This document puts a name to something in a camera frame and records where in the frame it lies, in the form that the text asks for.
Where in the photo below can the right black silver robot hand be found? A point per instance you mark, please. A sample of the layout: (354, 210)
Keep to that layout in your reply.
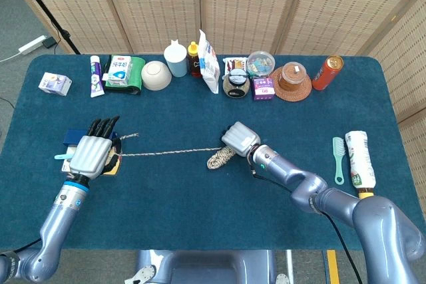
(239, 137)

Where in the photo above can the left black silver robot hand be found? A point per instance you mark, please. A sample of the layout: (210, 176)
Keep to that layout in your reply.
(90, 156)

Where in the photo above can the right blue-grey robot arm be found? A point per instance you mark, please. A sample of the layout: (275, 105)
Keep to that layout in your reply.
(382, 230)

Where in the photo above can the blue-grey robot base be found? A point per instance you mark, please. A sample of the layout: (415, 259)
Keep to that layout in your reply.
(206, 267)

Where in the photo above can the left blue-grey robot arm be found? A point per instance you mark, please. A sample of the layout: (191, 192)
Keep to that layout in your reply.
(56, 221)

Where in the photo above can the yellow razor blister pack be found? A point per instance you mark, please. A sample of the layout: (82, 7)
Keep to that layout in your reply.
(114, 170)

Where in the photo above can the dark blue rectangular box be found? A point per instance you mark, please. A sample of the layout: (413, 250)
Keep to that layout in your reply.
(73, 136)

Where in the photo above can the light blue toothbrush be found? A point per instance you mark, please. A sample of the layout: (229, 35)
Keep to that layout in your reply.
(63, 156)

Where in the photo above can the glass jar black lid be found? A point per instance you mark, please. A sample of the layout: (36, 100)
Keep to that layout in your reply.
(236, 84)

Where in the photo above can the purple cardboard box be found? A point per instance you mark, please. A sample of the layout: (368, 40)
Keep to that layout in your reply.
(263, 89)

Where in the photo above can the white snack bag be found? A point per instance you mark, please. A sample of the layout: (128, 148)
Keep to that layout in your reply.
(209, 74)

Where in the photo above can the red white snack packet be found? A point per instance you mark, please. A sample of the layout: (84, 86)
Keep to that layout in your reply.
(233, 64)

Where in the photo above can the clear round clip box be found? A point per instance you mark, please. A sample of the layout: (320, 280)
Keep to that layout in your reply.
(261, 62)

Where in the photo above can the white purple toothpaste tube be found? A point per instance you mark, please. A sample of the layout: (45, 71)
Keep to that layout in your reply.
(96, 78)

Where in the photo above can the small purple white box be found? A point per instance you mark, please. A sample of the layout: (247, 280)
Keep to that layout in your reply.
(55, 84)

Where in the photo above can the clear jar of rubber bands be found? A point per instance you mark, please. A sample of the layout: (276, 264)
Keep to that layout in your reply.
(292, 76)

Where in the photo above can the blue carpet table mat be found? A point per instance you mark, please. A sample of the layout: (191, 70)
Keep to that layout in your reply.
(186, 204)

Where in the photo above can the honey squeeze bottle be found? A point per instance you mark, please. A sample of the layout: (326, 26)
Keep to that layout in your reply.
(194, 61)

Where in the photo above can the white blue carton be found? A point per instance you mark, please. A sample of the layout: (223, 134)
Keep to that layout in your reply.
(119, 71)

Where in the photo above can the green folded cloth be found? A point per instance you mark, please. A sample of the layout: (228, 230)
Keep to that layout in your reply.
(136, 71)

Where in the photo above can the light blue lidded cup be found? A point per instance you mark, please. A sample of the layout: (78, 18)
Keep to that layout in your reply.
(176, 59)

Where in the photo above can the mint green comb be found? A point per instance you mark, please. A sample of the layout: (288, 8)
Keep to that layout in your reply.
(339, 164)

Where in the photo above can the cream ceramic bowl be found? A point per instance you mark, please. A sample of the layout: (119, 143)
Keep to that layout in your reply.
(156, 76)

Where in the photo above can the orange red drink can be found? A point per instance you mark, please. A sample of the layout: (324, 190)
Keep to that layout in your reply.
(326, 74)

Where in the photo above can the black power adapter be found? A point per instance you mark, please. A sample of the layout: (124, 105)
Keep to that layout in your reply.
(49, 43)

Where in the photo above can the white bottle yellow cap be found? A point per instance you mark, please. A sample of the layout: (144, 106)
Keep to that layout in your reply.
(359, 157)

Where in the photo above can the white power strip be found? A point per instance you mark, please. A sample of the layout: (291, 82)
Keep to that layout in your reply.
(31, 45)

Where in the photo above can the bamboo folding screen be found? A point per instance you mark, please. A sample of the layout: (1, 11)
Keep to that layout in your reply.
(233, 4)

